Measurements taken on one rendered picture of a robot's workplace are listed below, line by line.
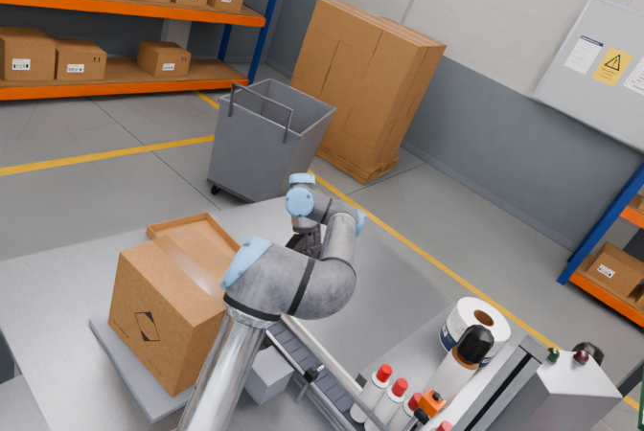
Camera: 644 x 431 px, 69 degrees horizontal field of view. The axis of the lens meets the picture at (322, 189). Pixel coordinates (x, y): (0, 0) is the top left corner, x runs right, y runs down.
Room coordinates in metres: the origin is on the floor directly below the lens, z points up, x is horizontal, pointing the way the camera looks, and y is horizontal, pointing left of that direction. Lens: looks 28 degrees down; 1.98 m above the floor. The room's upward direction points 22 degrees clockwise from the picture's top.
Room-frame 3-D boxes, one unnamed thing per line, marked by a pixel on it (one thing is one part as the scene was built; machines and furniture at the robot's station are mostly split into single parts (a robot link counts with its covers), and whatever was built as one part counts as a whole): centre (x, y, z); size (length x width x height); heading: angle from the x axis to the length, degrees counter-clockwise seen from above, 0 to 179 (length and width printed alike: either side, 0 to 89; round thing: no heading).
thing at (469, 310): (1.36, -0.70, 0.95); 0.20 x 0.20 x 0.14
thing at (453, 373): (1.08, -0.58, 1.03); 0.09 x 0.09 x 0.30
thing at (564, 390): (0.67, -0.53, 1.38); 0.17 x 0.10 x 0.19; 111
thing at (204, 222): (1.35, 0.34, 0.85); 0.30 x 0.26 x 0.04; 56
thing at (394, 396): (0.87, -0.38, 0.98); 0.05 x 0.05 x 0.20
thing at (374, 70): (4.73, 0.04, 0.70); 1.20 x 0.83 x 1.39; 68
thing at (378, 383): (0.90, -0.33, 0.98); 0.05 x 0.05 x 0.20
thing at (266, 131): (3.22, 0.50, 0.48); 0.89 x 0.63 x 0.96; 171
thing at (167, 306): (0.93, 0.23, 0.99); 0.30 x 0.24 x 0.27; 63
